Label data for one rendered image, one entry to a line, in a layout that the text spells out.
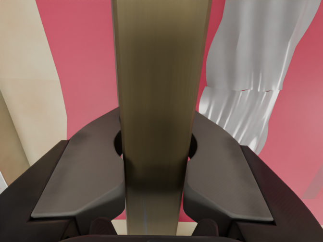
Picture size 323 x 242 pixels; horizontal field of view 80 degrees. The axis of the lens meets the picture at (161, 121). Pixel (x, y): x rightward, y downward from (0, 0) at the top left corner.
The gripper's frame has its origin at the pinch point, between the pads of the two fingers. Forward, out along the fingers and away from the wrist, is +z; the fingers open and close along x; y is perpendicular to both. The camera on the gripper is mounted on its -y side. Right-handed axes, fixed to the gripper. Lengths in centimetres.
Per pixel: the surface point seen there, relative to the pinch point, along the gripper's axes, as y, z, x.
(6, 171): 8.3, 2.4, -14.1
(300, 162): 8.6, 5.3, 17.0
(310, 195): 14.3, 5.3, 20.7
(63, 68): -1.0, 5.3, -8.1
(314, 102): 1.1, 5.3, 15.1
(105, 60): -1.9, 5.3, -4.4
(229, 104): 1.4, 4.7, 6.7
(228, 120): 3.0, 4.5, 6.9
